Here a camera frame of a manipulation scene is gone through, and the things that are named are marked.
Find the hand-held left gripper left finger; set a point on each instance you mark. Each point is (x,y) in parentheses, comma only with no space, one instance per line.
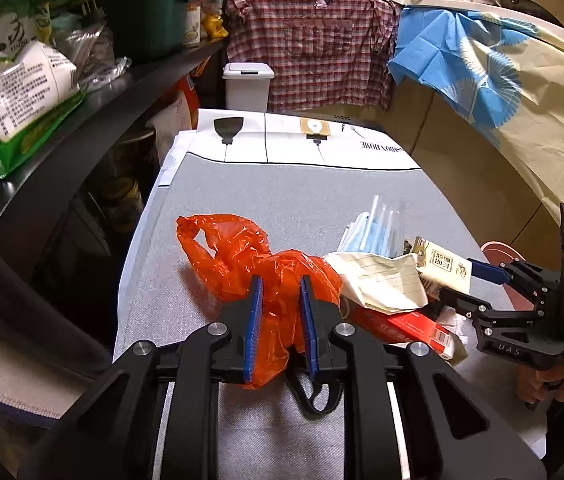
(256,320)

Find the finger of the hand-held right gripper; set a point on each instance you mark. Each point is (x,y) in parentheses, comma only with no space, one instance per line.
(487,272)
(462,302)

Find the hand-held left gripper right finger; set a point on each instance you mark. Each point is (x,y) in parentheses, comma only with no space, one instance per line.
(309,320)

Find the beige printed carton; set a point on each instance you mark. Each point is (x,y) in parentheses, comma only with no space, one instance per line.
(442,265)

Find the orange plastic bag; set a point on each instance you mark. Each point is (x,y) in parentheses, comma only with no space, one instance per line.
(242,265)

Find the red cardboard box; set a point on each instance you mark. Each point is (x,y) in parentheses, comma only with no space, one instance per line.
(402,327)

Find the lined paper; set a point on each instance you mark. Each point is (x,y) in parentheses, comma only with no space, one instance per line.
(382,280)

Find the white lidded trash bin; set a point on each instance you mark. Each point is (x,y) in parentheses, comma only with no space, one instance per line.
(247,90)

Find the person's right hand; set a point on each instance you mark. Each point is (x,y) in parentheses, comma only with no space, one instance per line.
(529,385)

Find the white paper packet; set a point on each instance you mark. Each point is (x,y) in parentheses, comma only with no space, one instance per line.
(457,350)

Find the pack of blue face masks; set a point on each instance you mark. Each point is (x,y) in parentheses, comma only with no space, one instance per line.
(372,235)

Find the blue and cream printed cloth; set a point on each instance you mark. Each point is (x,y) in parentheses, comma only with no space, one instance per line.
(537,110)

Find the glass jar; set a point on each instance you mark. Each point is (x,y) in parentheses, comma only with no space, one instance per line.
(124,202)

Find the white paper bag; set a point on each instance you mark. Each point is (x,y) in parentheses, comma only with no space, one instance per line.
(171,125)

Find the orange printed bag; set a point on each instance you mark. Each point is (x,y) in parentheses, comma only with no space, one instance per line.
(189,100)

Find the beige cloth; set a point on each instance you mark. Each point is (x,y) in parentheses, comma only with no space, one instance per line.
(11,360)

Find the red plaid shirt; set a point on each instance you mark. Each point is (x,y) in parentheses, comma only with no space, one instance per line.
(312,60)

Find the black shelf unit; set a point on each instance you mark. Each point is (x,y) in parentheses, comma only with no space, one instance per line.
(126,90)

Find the black frying pan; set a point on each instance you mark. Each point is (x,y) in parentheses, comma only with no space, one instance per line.
(527,5)

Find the clear plastic bags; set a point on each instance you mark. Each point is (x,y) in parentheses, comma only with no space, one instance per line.
(96,60)

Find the green cooler box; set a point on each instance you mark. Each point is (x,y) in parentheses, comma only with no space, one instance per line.
(146,25)

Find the green and white food bag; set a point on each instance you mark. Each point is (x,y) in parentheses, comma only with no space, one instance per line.
(16,95)

